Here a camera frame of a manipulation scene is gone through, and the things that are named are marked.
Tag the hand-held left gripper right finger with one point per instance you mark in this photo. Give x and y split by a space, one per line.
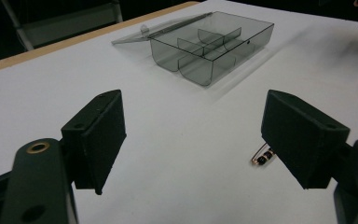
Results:
301 143

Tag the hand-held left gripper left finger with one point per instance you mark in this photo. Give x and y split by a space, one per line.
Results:
96 140

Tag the safety pin with black beads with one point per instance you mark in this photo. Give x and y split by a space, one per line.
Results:
262 158

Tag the clear grey compartment box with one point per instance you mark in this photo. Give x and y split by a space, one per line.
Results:
205 46

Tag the grey metal chair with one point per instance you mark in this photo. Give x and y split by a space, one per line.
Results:
65 25

